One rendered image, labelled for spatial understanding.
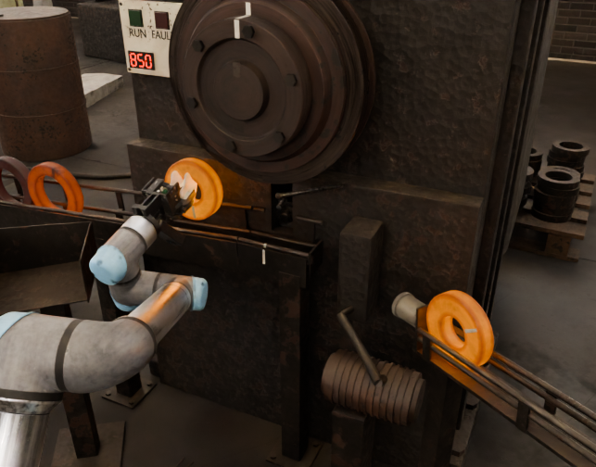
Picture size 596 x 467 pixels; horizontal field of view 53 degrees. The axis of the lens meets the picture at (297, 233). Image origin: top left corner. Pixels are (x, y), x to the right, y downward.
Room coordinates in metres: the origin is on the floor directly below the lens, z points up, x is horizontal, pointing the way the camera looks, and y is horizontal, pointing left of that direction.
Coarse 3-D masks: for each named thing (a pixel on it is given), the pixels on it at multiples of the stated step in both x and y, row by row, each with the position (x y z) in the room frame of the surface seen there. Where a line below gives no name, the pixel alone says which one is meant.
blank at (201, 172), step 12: (180, 168) 1.37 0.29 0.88; (192, 168) 1.35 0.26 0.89; (204, 168) 1.35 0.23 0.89; (168, 180) 1.39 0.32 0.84; (204, 180) 1.34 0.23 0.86; (216, 180) 1.34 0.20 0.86; (204, 192) 1.34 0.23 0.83; (216, 192) 1.33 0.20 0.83; (204, 204) 1.34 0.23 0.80; (216, 204) 1.33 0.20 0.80; (192, 216) 1.35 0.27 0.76; (204, 216) 1.34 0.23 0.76
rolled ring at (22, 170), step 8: (0, 160) 1.68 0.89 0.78; (8, 160) 1.68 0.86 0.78; (16, 160) 1.69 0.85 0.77; (0, 168) 1.69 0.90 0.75; (8, 168) 1.67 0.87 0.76; (16, 168) 1.66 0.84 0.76; (24, 168) 1.67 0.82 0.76; (0, 176) 1.73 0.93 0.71; (16, 176) 1.66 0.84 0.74; (24, 176) 1.65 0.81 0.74; (0, 184) 1.72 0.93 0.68; (24, 184) 1.65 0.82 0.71; (0, 192) 1.71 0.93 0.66; (24, 192) 1.65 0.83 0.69; (8, 200) 1.70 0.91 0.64; (16, 200) 1.71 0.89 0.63; (24, 200) 1.66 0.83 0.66; (32, 208) 1.67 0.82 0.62
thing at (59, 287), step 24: (0, 240) 1.35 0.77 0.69; (24, 240) 1.36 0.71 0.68; (48, 240) 1.37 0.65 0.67; (72, 240) 1.38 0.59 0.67; (0, 264) 1.35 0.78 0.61; (24, 264) 1.36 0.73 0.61; (48, 264) 1.37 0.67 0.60; (72, 264) 1.37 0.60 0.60; (0, 288) 1.28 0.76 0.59; (24, 288) 1.27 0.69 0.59; (48, 288) 1.26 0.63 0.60; (72, 288) 1.25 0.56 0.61; (0, 312) 1.17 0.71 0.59; (48, 312) 1.25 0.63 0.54; (72, 408) 1.25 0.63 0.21; (72, 432) 1.24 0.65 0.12; (96, 432) 1.30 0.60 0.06; (120, 432) 1.34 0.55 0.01; (72, 456) 1.25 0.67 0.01; (96, 456) 1.25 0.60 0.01; (120, 456) 1.25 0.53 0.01
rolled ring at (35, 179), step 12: (36, 168) 1.61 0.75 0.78; (48, 168) 1.59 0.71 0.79; (60, 168) 1.60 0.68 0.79; (36, 180) 1.62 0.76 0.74; (60, 180) 1.58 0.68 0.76; (72, 180) 1.58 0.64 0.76; (36, 192) 1.62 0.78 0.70; (72, 192) 1.56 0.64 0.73; (36, 204) 1.63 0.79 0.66; (48, 204) 1.63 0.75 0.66; (72, 204) 1.56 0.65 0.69
